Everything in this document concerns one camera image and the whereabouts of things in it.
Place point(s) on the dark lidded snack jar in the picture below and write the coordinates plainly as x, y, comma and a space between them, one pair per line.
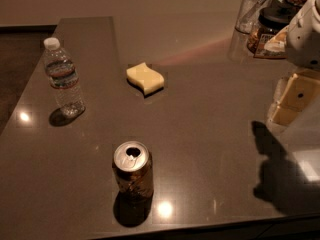
271, 20

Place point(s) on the clear plastic water bottle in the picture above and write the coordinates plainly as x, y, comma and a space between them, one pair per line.
63, 78

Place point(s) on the yellow wavy sponge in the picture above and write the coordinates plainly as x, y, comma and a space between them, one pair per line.
145, 78

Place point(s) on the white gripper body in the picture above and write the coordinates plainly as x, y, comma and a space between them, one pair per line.
304, 45

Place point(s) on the clear glass cup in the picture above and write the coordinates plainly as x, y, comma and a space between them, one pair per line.
249, 13

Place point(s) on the orange soda can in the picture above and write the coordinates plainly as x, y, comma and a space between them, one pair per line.
133, 169

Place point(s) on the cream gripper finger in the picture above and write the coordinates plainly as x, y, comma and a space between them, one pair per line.
293, 95

